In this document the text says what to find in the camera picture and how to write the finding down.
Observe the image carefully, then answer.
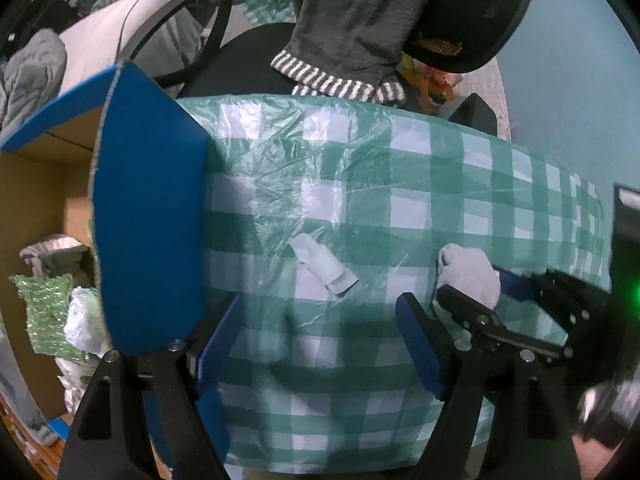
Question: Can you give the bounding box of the green checkered plastic tablecloth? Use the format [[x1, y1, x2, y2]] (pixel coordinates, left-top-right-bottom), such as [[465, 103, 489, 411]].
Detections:
[[177, 92, 613, 476]]

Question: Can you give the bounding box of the black mesh office chair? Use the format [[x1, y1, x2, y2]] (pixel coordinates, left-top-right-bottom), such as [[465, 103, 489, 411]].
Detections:
[[117, 0, 541, 137]]

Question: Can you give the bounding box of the bed with grey sheet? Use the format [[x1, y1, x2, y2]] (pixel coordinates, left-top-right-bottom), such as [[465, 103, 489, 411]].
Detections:
[[55, 0, 201, 96]]

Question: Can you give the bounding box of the cardboard box with blue rim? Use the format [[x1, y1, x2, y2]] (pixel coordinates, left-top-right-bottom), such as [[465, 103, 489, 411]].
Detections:
[[0, 59, 231, 471]]

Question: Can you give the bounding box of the small white cloth piece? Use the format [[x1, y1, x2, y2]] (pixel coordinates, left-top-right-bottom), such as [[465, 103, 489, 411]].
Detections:
[[289, 234, 360, 297]]

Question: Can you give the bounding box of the green textured cloth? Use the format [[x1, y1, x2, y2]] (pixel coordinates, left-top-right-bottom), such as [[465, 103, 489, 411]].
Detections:
[[10, 272, 88, 361]]

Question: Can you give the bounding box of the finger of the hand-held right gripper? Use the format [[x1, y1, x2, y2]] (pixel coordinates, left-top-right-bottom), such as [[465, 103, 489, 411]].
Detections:
[[500, 269, 608, 361], [437, 285, 571, 359]]

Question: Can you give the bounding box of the colourful toy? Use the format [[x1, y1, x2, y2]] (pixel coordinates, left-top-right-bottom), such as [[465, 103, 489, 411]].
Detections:
[[400, 55, 461, 111]]

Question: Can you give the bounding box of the grey fleece garment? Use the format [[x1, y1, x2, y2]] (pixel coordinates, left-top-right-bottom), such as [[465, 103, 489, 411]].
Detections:
[[270, 0, 448, 106]]

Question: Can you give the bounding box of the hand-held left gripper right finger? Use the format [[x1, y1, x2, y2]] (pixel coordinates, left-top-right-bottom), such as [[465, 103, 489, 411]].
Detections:
[[395, 291, 583, 480]]

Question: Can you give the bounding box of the person's right forearm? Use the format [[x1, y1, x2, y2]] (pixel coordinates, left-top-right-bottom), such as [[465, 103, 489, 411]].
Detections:
[[570, 432, 621, 480]]

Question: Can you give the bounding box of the grey quilt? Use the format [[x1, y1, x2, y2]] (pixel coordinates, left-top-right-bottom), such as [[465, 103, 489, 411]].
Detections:
[[0, 27, 68, 446]]

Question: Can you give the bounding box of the plain white sock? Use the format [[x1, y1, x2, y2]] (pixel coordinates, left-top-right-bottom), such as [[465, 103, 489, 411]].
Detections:
[[432, 243, 502, 321]]

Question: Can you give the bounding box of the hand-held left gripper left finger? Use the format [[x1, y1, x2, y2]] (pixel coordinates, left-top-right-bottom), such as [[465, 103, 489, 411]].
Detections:
[[57, 292, 243, 480]]

